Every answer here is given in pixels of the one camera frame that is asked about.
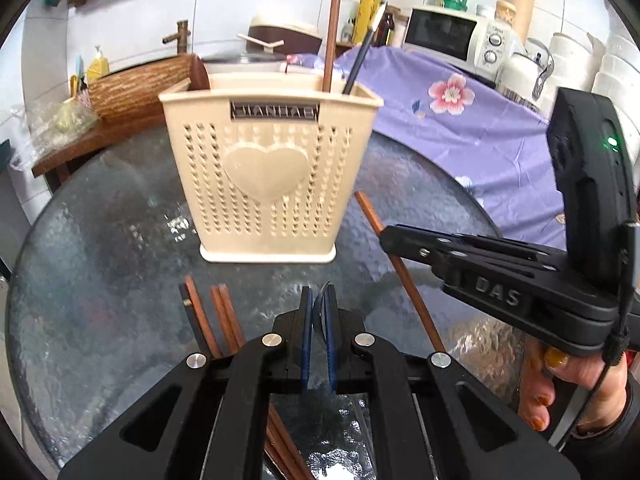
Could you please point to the wooden counter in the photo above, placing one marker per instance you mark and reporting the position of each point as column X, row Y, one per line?
column 100, row 135

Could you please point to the cream plastic utensil holder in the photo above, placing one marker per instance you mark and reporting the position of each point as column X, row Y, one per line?
column 250, row 210

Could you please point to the stack of white bowls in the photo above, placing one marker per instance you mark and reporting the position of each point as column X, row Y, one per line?
column 615, row 70

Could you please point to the tall stack of paper cups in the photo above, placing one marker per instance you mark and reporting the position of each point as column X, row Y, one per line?
column 525, row 0

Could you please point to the brown glass bottle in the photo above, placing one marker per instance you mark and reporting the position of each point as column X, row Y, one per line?
column 386, row 27

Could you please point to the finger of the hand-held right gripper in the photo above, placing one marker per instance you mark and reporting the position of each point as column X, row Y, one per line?
column 500, row 290
column 425, row 240

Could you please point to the person's right forearm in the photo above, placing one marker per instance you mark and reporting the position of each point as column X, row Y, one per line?
column 615, row 440

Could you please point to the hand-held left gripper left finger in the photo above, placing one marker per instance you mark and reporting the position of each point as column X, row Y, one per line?
column 306, row 340

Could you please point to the yellow roll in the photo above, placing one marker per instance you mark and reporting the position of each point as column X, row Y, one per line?
column 367, row 12

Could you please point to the brown woven pattern basin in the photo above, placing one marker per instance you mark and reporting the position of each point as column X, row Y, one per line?
column 135, row 87

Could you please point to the white microwave oven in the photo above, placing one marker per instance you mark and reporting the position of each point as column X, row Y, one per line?
column 440, row 35

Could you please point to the white pot with lid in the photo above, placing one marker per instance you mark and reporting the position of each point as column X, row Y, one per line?
column 240, row 62

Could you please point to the blue and yellow brushes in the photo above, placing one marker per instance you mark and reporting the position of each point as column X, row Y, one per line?
column 80, row 85

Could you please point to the white and brown rice cooker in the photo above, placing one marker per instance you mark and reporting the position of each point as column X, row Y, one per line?
column 285, row 30

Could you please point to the yellow lidded jar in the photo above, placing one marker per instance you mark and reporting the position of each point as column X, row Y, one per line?
column 505, row 12

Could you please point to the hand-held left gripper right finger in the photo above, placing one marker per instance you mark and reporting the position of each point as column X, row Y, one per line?
column 331, row 345

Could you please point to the yellow soap bottle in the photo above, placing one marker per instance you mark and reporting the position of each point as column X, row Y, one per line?
column 98, row 67

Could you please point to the person's right hand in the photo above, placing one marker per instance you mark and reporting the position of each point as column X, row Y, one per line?
column 575, row 385

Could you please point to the black chopstick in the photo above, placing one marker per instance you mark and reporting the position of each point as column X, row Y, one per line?
column 361, row 55

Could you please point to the white kettle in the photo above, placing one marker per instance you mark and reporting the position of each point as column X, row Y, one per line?
column 517, row 77

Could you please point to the purple floral cloth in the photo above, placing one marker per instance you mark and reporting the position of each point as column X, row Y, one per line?
column 475, row 160

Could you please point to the bronze faucet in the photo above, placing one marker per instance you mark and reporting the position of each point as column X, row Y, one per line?
column 182, row 37

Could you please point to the clear plastic bag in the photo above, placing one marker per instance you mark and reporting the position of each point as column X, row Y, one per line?
column 60, row 122

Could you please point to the small clear bottle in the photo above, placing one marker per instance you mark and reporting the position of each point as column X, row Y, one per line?
column 347, row 32

